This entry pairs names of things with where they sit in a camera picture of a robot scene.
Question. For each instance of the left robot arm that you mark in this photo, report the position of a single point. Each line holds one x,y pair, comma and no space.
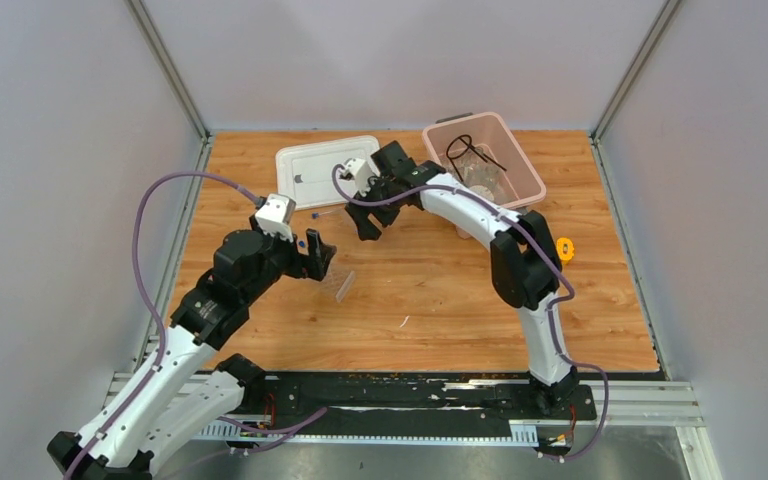
143,427

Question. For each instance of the clear test tube rack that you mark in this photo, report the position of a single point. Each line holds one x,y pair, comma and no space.
338,281

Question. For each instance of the pink plastic bin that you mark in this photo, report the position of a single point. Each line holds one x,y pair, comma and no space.
491,133

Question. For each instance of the white plastic lid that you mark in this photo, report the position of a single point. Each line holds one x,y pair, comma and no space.
304,171

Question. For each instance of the yellow plastic block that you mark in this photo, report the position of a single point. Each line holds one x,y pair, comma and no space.
565,249

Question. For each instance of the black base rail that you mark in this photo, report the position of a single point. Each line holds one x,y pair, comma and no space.
428,404

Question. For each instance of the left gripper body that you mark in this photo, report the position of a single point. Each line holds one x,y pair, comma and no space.
281,257

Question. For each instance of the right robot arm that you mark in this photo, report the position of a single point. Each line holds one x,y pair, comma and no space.
526,271

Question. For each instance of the black metal tripod stand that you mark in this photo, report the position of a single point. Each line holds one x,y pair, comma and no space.
464,145

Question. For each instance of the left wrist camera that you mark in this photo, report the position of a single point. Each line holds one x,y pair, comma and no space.
273,217

